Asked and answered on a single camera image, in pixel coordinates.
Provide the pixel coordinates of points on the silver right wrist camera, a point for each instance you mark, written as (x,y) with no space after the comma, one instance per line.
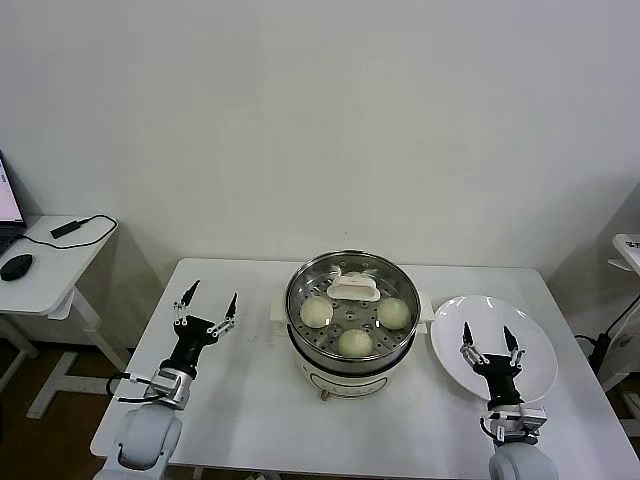
(520,415)

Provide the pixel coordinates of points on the white desk with paper label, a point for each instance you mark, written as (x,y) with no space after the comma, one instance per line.
(630,247)

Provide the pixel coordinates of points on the black rectangular adapter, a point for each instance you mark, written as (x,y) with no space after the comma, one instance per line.
(67,228)

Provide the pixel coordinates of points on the white steamed baozi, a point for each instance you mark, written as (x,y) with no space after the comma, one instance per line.
(393,313)
(355,343)
(316,313)

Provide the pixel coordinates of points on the white side desk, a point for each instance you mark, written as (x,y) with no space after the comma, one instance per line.
(60,270)

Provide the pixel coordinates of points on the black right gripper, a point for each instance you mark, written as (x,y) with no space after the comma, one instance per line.
(500,380)

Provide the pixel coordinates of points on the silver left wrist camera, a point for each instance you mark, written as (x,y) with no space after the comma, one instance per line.
(167,385)

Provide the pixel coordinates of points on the black computer mouse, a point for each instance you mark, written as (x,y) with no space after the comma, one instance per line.
(16,266)

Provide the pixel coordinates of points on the black laptop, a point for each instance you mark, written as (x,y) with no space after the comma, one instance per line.
(7,200)

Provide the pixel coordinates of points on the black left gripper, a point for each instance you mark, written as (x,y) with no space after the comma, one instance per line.
(192,345)

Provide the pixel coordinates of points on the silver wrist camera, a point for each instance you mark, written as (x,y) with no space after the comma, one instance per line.
(520,415)
(167,385)

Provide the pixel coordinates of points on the white electric cooker pot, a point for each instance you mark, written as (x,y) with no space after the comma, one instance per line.
(345,385)

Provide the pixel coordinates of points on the white oval plate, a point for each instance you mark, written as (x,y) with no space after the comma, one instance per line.
(450,330)

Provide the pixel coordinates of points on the perforated steel steamer basket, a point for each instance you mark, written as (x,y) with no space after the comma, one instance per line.
(350,366)

